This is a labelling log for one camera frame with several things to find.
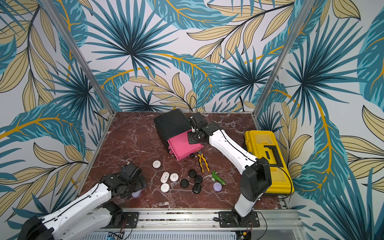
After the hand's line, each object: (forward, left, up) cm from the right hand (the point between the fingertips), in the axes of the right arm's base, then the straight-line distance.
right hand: (192, 137), depth 84 cm
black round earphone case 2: (-17, -2, -17) cm, 24 cm away
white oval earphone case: (-16, +16, -16) cm, 28 cm away
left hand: (-22, +30, -16) cm, 41 cm away
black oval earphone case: (-22, -1, -18) cm, 29 cm away
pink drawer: (-1, +8, -7) cm, 10 cm away
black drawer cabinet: (+11, +13, -1) cm, 17 cm away
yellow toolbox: (-5, -39, -1) cm, 39 cm away
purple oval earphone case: (-25, +30, -14) cm, 42 cm away
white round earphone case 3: (-22, +16, -16) cm, 31 cm away
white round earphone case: (-8, +22, -16) cm, 28 cm away
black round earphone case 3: (-20, +6, -17) cm, 26 cm away
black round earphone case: (-14, +1, -17) cm, 22 cm away
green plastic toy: (-18, -13, -17) cm, 28 cm away
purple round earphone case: (-22, -13, -17) cm, 31 cm away
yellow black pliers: (-2, -5, -16) cm, 17 cm away
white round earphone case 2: (-16, +11, -16) cm, 25 cm away
